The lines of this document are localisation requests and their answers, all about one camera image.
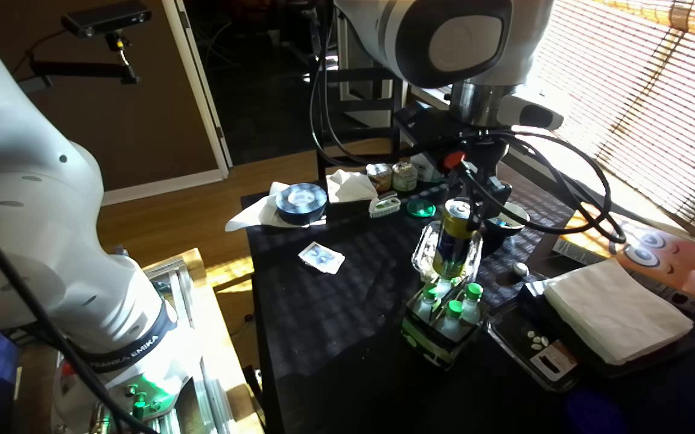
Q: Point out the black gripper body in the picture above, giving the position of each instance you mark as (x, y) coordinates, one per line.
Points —
(476, 159)

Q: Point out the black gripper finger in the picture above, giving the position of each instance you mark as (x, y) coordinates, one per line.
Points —
(445, 210)
(484, 208)

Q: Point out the yellow and black drink can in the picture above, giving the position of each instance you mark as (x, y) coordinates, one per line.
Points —
(456, 231)

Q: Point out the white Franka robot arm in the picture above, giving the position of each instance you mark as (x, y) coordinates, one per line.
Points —
(42, 200)

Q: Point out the cardboard four-bottle carton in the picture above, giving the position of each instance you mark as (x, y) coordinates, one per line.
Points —
(436, 341)

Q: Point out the small jar with green label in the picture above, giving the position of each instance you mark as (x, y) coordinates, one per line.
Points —
(403, 176)

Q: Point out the small white ball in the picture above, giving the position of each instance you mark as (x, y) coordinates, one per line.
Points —
(520, 269)

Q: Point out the small jar with orange label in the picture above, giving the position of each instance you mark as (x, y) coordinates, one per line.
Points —
(378, 176)

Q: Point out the white folded napkin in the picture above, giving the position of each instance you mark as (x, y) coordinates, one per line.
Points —
(351, 187)

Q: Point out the small black labelled box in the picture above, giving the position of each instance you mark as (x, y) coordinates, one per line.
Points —
(517, 329)

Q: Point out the playing card pack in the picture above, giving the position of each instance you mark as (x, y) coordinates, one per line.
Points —
(322, 257)

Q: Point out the loose pistachio nuts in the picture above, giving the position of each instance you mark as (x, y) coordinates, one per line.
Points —
(536, 338)

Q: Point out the blue and white round plate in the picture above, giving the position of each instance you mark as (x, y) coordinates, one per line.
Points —
(301, 198)

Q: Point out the white folded towel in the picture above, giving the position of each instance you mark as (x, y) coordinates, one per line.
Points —
(617, 310)

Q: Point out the orange cartoon face book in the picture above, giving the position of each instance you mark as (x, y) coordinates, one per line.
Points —
(663, 257)

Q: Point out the wooden window blinds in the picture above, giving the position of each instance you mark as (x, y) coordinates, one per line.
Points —
(646, 80)

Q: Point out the large white paper napkin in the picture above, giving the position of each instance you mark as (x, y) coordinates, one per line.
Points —
(251, 215)

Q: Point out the wooden robot stand cart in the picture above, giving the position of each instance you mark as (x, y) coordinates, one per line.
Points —
(228, 273)

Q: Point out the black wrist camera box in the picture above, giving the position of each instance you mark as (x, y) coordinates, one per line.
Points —
(427, 121)

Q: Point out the white door frame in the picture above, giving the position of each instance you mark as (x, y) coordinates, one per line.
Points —
(203, 98)

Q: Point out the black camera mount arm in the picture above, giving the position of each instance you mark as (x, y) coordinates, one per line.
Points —
(83, 68)

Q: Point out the black camera on stand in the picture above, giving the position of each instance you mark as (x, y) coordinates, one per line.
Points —
(97, 21)

